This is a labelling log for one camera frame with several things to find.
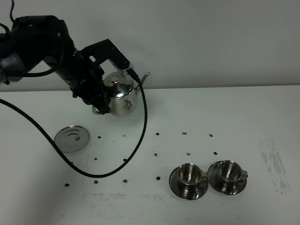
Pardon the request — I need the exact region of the left stainless steel saucer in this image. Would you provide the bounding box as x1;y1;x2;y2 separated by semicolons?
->
169;167;209;200

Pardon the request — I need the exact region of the right stainless steel teacup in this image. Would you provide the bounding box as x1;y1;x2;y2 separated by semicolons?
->
216;160;248;187

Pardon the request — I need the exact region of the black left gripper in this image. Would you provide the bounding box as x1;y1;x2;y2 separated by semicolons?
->
53;39;135;115

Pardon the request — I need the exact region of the right stainless steel saucer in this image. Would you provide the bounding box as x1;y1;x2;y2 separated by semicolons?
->
208;161;247;195

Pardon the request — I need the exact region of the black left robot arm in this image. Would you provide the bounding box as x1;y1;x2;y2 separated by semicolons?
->
0;15;137;114

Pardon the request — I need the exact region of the stainless steel teapot saucer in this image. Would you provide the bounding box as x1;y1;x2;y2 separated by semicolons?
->
54;125;90;153

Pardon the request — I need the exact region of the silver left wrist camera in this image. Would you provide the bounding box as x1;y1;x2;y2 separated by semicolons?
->
114;47;132;75

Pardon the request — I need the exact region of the black left camera cable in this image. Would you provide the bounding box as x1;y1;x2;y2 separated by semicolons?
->
0;0;148;179

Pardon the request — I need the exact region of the stainless steel teacup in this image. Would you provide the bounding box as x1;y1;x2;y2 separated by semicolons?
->
216;160;248;187
176;163;208;191

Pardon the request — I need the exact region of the left stainless steel teacup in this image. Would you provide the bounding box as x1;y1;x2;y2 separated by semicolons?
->
176;163;208;191

